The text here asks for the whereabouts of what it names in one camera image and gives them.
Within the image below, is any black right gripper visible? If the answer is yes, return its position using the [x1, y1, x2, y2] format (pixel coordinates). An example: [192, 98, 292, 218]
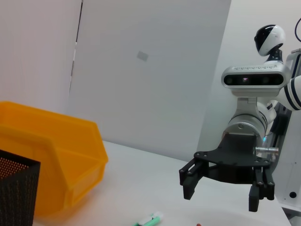
[179, 132, 276, 212]

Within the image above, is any white black robot head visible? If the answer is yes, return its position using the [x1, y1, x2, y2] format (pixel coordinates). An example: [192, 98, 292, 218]
[253, 23, 286, 63]

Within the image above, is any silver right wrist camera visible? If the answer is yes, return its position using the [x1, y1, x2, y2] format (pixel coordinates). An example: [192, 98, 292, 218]
[221, 65, 290, 97]

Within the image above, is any yellow plastic storage bin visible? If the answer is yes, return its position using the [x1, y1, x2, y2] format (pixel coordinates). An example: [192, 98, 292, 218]
[0, 100, 109, 218]

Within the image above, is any black mesh pen holder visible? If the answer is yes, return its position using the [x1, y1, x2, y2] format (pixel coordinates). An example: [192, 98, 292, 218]
[0, 149, 41, 226]

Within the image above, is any green utility knife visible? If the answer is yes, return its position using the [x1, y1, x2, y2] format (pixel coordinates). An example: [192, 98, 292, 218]
[133, 211, 165, 226]

